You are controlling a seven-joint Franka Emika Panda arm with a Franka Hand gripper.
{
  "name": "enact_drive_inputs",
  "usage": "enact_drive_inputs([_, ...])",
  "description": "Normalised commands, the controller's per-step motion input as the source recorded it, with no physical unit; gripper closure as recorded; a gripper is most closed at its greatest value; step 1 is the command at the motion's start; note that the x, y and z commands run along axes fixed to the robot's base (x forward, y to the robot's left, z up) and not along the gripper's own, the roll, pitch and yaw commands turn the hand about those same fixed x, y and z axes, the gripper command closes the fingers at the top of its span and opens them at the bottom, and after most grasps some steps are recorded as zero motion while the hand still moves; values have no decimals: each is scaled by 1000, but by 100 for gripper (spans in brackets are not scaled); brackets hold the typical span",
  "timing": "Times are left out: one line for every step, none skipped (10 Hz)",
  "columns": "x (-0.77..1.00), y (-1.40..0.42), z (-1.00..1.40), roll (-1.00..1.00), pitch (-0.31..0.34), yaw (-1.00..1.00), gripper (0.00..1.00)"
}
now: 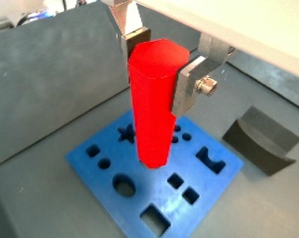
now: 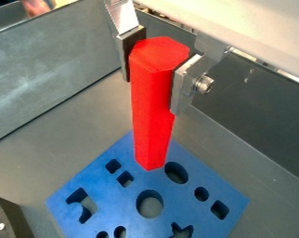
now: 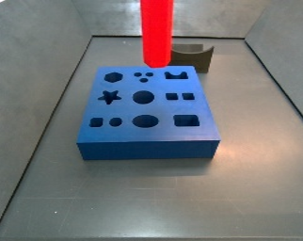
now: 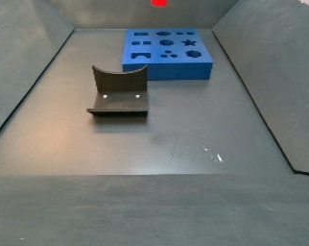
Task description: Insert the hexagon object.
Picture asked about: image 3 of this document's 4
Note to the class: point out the red hexagon peg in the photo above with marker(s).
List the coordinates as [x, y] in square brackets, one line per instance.
[155, 14]

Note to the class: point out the blue shape-hole block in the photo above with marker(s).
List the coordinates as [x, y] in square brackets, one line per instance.
[146, 113]

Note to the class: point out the dark grey curved holder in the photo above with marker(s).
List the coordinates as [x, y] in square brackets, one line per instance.
[191, 55]

